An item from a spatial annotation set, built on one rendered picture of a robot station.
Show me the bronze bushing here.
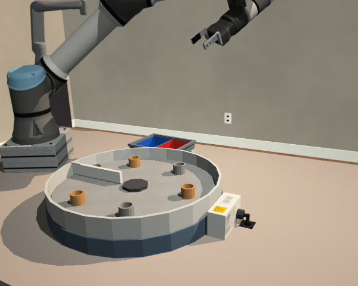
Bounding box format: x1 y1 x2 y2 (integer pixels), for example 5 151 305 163
70 189 86 206
128 156 140 168
181 183 195 199

